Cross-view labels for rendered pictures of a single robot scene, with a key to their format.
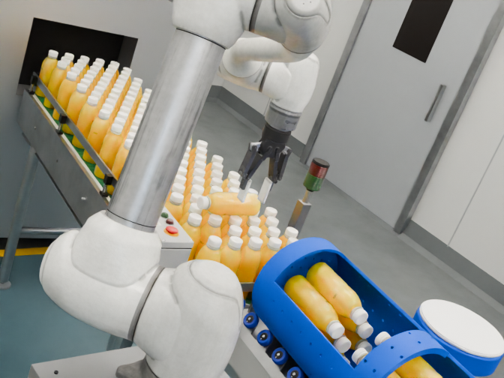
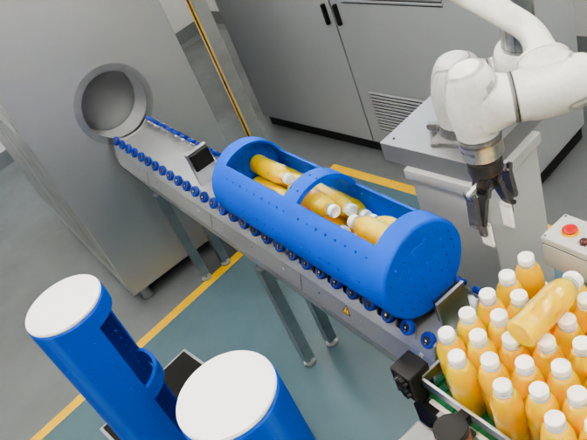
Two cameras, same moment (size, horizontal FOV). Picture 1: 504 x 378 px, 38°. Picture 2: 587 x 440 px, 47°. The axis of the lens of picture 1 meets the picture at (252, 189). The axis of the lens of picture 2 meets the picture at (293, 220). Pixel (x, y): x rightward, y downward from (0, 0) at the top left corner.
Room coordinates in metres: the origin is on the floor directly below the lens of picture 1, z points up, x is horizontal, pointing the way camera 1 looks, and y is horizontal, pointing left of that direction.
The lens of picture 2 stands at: (3.07, -0.09, 2.31)
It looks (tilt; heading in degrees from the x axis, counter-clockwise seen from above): 36 degrees down; 197
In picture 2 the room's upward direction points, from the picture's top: 24 degrees counter-clockwise
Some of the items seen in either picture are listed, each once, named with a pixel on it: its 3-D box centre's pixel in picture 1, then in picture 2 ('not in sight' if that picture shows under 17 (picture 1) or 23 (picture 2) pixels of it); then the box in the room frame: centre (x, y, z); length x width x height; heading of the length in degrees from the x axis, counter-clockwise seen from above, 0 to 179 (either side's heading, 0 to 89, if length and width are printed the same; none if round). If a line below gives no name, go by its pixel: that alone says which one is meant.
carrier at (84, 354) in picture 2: not in sight; (126, 383); (1.51, -1.41, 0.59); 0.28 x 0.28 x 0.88
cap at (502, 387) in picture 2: (271, 211); (502, 387); (2.19, -0.08, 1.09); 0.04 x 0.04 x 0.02
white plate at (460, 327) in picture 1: (462, 327); (225, 394); (2.02, -0.76, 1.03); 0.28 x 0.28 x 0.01
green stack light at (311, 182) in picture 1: (313, 180); not in sight; (2.37, -0.19, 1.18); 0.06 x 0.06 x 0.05
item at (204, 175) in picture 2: not in sight; (203, 164); (0.82, -1.01, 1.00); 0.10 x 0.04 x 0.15; 130
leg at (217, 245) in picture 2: not in sight; (203, 223); (0.24, -1.40, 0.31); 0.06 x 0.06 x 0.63; 40
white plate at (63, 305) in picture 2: not in sight; (63, 305); (1.51, -1.41, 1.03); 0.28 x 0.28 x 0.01
